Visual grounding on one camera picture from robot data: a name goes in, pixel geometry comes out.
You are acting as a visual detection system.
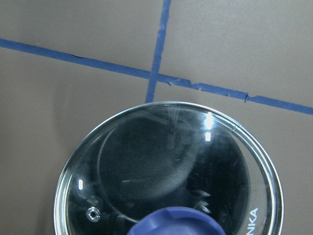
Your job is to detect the glass pot lid purple knob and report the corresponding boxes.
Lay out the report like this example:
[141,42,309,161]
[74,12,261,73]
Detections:
[54,101,284,235]

